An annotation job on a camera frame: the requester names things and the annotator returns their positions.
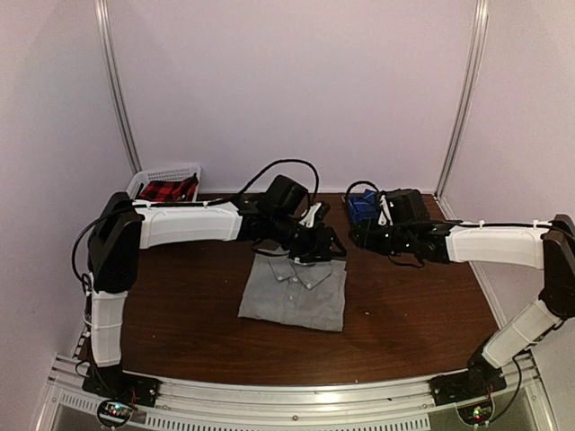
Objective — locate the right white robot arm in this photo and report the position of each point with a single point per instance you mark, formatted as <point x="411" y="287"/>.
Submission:
<point x="397" y="222"/>

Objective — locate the aluminium front rail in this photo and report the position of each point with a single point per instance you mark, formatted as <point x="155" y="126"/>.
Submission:
<point x="405" y="404"/>

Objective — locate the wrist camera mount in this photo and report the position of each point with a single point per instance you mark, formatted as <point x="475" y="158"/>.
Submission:
<point x="385" y="218"/>
<point x="315" y="214"/>

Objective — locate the white plastic basket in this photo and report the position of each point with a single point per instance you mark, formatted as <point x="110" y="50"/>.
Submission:
<point x="177" y="171"/>

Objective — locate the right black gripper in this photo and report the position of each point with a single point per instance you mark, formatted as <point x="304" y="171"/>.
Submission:
<point x="367" y="238"/>

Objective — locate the right aluminium corner post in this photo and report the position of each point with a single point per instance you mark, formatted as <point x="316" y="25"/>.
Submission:
<point x="471" y="73"/>

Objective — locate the aluminium corner post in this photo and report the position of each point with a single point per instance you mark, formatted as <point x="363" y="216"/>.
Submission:
<point x="471" y="73"/>
<point x="103" y="22"/>

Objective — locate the red black plaid shirt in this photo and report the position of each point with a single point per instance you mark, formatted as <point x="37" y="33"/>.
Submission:
<point x="170" y="190"/>

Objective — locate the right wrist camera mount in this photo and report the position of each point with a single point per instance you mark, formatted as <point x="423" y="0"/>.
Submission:
<point x="385" y="218"/>

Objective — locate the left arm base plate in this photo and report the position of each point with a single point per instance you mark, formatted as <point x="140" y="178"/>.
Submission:
<point x="128" y="388"/>

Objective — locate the grey long sleeve shirt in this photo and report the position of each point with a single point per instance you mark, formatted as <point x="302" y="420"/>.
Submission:
<point x="308" y="296"/>

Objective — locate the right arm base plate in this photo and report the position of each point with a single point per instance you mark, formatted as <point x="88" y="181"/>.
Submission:
<point x="453" y="388"/>

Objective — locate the blue plaid shirt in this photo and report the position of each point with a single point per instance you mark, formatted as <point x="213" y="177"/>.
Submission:
<point x="363" y="209"/>

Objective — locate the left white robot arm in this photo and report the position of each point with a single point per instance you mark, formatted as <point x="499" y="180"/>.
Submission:
<point x="285" y="214"/>

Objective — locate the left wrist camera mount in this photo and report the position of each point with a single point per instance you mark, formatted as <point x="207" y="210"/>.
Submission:
<point x="315" y="214"/>

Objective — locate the left aluminium corner post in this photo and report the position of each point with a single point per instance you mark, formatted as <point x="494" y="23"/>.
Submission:
<point x="103" y="22"/>

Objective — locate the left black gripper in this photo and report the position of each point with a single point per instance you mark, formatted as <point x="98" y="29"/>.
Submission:
<point x="318" y="246"/>

